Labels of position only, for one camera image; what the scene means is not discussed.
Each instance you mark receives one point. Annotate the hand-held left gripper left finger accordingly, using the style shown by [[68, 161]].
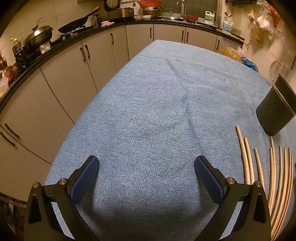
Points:
[[86, 178]]

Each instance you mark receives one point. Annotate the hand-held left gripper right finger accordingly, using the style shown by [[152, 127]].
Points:
[[209, 178]]

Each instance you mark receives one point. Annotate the row of wooden chopsticks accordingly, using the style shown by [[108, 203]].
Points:
[[259, 162]]

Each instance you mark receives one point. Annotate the black chopstick holder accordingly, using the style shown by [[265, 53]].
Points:
[[272, 111]]

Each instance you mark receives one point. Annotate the blue tablecloth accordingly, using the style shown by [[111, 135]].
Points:
[[157, 111]]

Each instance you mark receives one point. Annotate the white lower kitchen cabinets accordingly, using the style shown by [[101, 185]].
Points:
[[64, 74]]

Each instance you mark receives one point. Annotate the blue plastic bag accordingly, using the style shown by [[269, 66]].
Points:
[[249, 63]]

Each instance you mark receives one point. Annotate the white plastic bag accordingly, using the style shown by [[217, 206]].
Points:
[[3, 84], [242, 49]]

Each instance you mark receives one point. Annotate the yellow plastic bag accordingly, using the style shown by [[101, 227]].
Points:
[[229, 52]]

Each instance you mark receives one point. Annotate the clear glass mug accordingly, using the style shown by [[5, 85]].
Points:
[[283, 69]]

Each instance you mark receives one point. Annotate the cluster of condiment jars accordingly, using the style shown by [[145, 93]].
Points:
[[8, 69]]

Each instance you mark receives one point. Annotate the gas stove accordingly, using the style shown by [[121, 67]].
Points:
[[45, 48]]

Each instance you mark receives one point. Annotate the black kitchen countertop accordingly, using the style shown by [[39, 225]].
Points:
[[60, 44]]

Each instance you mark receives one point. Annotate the cooking oil bottle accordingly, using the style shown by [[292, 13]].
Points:
[[17, 49]]

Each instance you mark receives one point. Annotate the wok with lid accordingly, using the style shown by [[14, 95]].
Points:
[[38, 36]]

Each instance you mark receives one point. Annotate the white bottle blue label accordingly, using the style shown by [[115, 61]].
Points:
[[227, 25]]

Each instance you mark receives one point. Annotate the black frying pan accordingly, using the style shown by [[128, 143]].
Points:
[[74, 24]]

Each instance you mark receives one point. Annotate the pink cloth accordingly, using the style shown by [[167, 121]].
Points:
[[107, 23]]

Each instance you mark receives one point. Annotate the steel kettle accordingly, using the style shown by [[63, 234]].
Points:
[[96, 19]]

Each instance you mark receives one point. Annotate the white bottle green label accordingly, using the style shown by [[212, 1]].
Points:
[[209, 18]]

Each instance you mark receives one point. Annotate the hanging plastic bags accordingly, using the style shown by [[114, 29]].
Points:
[[263, 18]]

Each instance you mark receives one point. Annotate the rice cooker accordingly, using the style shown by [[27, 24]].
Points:
[[120, 11]]

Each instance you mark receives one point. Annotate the dark kitchen window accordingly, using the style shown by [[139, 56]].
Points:
[[198, 7]]

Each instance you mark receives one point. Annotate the chrome faucet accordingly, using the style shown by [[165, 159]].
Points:
[[182, 5]]

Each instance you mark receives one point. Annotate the metal cooking pot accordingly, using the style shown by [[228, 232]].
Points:
[[150, 12]]

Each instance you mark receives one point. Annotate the red colander basket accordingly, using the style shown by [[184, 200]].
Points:
[[149, 3]]

